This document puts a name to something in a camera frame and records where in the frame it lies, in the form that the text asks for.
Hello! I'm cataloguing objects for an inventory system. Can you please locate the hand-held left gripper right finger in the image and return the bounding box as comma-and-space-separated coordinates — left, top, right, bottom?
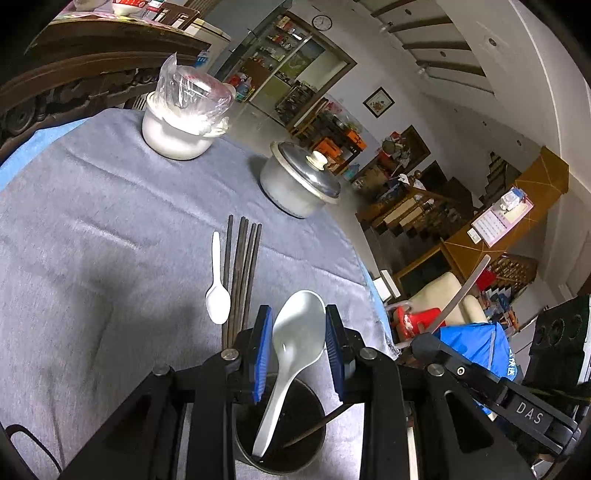
324, 304, 536, 480

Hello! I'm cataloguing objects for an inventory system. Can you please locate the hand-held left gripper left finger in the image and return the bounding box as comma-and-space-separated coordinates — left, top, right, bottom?
60, 304, 278, 480

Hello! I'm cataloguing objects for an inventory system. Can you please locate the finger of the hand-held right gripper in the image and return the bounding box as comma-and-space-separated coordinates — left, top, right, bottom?
412, 332, 581, 459

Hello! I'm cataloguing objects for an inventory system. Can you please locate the large white rice spoon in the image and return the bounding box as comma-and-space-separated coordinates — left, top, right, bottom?
252, 290, 327, 459

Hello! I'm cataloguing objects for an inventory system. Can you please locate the black utensil holder cup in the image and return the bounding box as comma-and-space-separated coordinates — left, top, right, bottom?
231, 374, 328, 476

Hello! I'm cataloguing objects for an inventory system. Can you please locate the dark wooden chopstick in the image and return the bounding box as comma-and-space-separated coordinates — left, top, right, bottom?
233, 223, 257, 342
240, 224, 263, 335
281, 402, 355, 448
227, 217, 246, 347
222, 215, 234, 349

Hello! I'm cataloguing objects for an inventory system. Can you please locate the blue bag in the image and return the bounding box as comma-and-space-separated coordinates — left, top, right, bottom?
436, 320, 525, 416

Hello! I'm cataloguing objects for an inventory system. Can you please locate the small white plastic spoon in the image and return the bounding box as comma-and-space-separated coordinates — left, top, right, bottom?
205, 231, 231, 325

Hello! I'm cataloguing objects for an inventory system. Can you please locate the red plastic stool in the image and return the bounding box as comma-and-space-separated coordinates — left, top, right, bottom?
392, 305, 446, 344

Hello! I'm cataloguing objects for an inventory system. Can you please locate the white box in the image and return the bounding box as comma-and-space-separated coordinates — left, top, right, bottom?
373, 271, 399, 298

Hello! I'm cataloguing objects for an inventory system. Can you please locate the cream armchair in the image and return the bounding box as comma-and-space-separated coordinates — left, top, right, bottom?
406, 271, 488, 333

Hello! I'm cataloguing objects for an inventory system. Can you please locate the metal pot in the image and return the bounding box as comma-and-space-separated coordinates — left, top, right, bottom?
259, 159, 325, 219

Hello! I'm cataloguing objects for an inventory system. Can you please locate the wooden cabinet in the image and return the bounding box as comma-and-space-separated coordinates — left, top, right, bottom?
441, 147, 570, 289

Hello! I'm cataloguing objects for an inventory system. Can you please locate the wooden desk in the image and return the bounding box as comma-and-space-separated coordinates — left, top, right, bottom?
355, 182, 462, 237

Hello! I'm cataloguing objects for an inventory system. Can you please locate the metal pot lid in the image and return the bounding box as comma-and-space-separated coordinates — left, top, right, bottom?
270, 141, 342, 204

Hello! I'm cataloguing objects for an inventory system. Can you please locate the grey tablecloth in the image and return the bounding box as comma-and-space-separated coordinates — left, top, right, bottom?
0, 108, 398, 480

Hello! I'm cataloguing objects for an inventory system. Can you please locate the white ceramic pot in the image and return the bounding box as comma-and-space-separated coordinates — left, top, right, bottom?
141, 90, 230, 161

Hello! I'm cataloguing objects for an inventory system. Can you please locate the blue cloth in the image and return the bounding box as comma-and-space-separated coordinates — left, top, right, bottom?
0, 117, 393, 333

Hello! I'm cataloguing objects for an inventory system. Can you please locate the white chest freezer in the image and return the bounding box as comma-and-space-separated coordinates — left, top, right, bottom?
185, 18, 232, 84

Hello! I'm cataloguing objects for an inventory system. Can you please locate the carved dark wooden sideboard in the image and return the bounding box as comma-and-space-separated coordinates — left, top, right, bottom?
0, 14, 213, 158

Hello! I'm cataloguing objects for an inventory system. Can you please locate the grey hose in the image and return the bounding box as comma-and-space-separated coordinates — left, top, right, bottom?
431, 254, 492, 333

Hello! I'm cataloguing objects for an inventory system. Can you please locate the wall calendar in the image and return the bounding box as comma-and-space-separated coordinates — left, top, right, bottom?
471, 187, 535, 247

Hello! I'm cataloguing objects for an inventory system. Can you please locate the black cable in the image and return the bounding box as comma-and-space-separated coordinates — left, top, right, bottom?
4, 424, 63, 472

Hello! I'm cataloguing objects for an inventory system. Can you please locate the framed wall picture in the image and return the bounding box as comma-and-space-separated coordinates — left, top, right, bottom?
362, 87, 394, 117

